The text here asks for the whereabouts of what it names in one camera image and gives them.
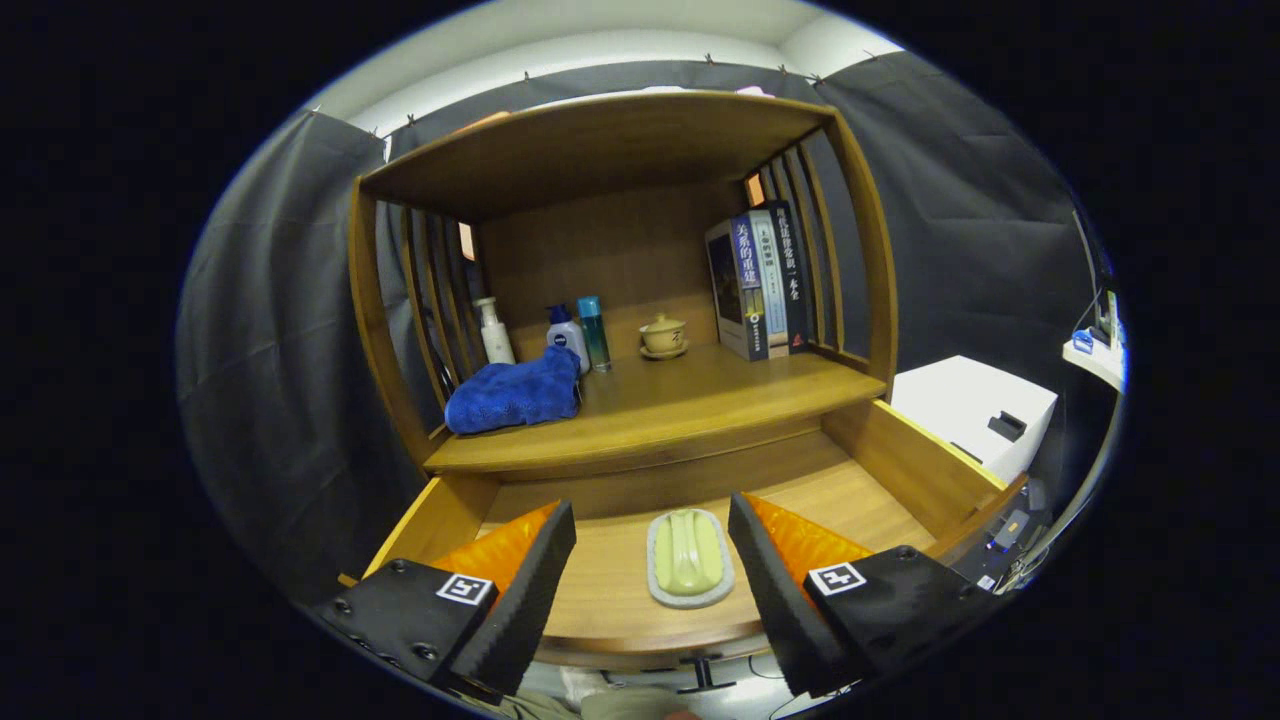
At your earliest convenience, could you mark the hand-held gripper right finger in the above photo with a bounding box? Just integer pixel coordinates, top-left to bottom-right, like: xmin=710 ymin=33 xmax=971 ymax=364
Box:
xmin=727 ymin=491 xmax=1006 ymax=699

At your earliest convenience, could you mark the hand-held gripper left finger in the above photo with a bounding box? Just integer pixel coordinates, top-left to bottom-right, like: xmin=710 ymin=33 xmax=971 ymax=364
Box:
xmin=318 ymin=500 xmax=578 ymax=701

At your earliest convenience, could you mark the wooden drawer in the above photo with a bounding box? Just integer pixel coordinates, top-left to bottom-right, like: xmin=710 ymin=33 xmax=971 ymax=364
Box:
xmin=338 ymin=400 xmax=1031 ymax=693

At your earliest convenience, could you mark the green soap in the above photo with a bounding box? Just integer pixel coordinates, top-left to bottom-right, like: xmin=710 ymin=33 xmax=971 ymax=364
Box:
xmin=646 ymin=508 xmax=736 ymax=610

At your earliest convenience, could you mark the white filing cabinet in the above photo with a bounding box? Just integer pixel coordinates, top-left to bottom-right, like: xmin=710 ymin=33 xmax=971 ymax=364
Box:
xmin=890 ymin=355 xmax=1059 ymax=486

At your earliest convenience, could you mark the wooden cabinet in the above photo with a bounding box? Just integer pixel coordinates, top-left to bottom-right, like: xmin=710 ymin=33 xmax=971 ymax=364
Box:
xmin=348 ymin=92 xmax=899 ymax=481

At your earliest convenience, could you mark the person's leg in khaki trousers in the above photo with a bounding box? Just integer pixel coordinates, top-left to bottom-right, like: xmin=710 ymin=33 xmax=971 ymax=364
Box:
xmin=490 ymin=688 xmax=701 ymax=720

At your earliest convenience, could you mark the blue towel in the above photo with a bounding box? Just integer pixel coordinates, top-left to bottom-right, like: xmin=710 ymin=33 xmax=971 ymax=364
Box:
xmin=444 ymin=346 xmax=583 ymax=436

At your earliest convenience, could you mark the small grey box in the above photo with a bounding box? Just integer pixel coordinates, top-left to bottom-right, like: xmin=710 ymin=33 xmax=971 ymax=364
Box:
xmin=988 ymin=508 xmax=1031 ymax=553

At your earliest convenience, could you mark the white pump bottle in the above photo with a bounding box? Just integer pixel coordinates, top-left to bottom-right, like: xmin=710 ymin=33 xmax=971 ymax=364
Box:
xmin=474 ymin=296 xmax=517 ymax=366

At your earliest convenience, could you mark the white bottle with blue cap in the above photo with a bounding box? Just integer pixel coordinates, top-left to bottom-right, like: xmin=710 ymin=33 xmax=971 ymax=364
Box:
xmin=546 ymin=304 xmax=591 ymax=375

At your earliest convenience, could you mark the teal bottle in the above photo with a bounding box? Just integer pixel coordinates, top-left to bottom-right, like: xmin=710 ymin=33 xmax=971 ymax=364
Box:
xmin=577 ymin=296 xmax=612 ymax=373

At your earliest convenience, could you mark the beige lidded teacup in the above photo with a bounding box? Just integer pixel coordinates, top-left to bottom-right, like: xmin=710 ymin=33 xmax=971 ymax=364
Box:
xmin=639 ymin=313 xmax=690 ymax=361

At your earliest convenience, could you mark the book with light blue spine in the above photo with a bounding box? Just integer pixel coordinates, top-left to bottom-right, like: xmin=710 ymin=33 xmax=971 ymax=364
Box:
xmin=745 ymin=210 xmax=791 ymax=358

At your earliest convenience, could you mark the book with dark cover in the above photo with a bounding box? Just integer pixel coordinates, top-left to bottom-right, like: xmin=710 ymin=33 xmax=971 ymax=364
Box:
xmin=704 ymin=220 xmax=769 ymax=362

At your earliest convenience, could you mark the book with black spine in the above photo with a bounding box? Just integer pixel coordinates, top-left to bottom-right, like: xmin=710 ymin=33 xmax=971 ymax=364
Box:
xmin=765 ymin=200 xmax=813 ymax=353

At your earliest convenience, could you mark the white desk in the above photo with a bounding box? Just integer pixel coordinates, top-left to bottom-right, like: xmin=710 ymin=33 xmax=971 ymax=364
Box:
xmin=1062 ymin=290 xmax=1126 ymax=393

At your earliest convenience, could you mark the black backdrop cloth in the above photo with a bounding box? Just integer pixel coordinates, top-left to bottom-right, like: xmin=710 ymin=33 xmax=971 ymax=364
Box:
xmin=178 ymin=52 xmax=1111 ymax=601

